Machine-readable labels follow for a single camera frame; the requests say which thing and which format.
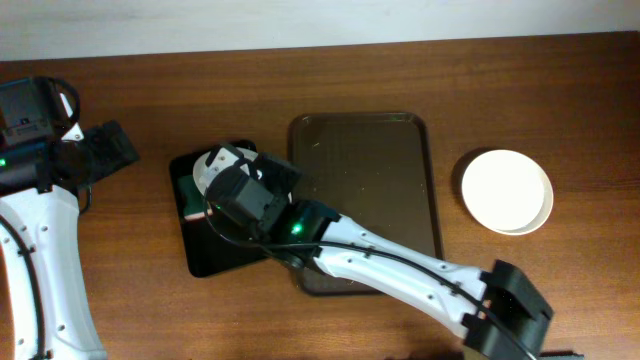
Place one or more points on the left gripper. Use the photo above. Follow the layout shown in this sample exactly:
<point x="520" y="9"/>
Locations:
<point x="112" y="145"/>

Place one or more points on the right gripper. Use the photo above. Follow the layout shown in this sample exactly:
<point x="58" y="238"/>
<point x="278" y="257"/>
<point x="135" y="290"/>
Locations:
<point x="273" y="167"/>

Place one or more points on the white plate bottom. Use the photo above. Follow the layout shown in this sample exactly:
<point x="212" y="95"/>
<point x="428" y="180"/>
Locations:
<point x="234" y="178"/>

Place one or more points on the white plate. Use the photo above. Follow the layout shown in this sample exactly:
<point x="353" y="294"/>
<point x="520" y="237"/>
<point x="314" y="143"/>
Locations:
<point x="502" y="189"/>
<point x="234" y="178"/>
<point x="544" y="213"/>

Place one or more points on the green and pink sponge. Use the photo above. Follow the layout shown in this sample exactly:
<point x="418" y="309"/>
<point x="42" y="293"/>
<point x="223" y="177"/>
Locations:
<point x="190" y="203"/>

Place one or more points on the white plate top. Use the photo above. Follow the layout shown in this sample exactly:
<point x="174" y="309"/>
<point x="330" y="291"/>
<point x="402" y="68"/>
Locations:
<point x="544" y="213"/>

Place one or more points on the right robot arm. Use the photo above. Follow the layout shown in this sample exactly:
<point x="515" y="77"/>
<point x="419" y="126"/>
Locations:
<point x="499" y="314"/>

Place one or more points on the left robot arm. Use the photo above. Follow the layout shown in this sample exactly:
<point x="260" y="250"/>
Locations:
<point x="40" y="211"/>

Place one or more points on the brown serving tray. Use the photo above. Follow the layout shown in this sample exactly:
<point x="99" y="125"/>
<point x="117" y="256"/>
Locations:
<point x="373" y="167"/>

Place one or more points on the black small tray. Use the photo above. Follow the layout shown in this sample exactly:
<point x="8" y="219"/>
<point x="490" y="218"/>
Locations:
<point x="207" y="254"/>

